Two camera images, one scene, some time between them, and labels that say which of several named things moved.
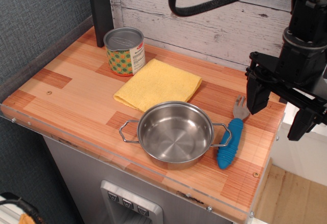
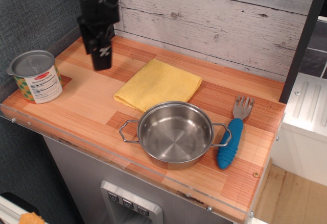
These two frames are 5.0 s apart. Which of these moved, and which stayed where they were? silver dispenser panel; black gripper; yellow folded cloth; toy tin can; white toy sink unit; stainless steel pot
Moved: toy tin can; black gripper
Stayed: silver dispenser panel; yellow folded cloth; white toy sink unit; stainless steel pot
